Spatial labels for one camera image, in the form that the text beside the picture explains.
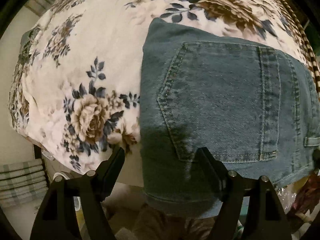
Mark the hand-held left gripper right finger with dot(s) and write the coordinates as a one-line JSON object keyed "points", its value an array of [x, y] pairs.
{"points": [[210, 170]]}

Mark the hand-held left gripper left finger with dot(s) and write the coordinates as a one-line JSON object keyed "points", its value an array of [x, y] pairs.
{"points": [[113, 170]]}

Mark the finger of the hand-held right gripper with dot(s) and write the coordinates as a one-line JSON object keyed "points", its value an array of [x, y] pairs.
{"points": [[317, 157]]}

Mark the blue jeans pants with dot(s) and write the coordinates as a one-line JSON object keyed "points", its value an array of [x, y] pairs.
{"points": [[220, 92]]}

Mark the white waste bin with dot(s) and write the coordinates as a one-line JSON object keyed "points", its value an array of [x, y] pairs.
{"points": [[78, 203]]}

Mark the clear plastic bag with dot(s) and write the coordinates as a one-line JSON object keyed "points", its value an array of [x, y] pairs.
{"points": [[290, 200]]}

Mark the yellow box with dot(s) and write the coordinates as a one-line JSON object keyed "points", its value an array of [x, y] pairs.
{"points": [[81, 225]]}

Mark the folded plaid cloth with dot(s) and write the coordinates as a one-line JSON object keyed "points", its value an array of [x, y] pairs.
{"points": [[20, 182]]}

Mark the brown checkered blanket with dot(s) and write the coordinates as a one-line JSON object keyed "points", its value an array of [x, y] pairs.
{"points": [[312, 62]]}

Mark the bed with floral sheet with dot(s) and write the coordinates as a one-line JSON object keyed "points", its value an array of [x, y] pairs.
{"points": [[100, 55]]}

